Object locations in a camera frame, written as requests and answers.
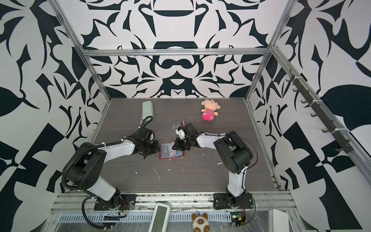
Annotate black cable left base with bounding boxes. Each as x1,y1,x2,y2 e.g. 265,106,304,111
81,196,127,230

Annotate pink plush doll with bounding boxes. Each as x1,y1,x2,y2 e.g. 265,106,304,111
201,99,221,121

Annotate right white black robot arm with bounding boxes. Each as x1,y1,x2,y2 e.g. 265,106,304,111
173,123,254,199

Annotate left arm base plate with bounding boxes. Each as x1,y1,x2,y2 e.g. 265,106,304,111
94,194,137,211

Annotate wall hook rail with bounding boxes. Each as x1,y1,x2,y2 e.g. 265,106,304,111
287,70,354,154

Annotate green glasses case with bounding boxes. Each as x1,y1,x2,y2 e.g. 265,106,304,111
141,101,154,123

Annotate brown white plush toy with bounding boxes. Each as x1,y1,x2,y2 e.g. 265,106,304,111
191,211,211,232

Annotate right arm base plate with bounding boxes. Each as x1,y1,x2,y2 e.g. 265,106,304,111
213,191,255,210

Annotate white box bottom right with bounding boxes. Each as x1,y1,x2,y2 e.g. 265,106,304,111
268,209,290,232

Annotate red leather card holder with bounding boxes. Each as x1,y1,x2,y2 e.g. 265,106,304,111
159,142,185,160

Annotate clear acrylic card box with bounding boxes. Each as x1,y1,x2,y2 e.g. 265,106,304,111
173,120,185,131

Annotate white tablet device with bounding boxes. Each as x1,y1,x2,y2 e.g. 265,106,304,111
148,203,171,232

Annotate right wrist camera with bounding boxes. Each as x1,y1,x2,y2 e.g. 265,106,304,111
175,127,186,140

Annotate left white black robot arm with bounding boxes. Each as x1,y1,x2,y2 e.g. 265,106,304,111
61,127,159,202

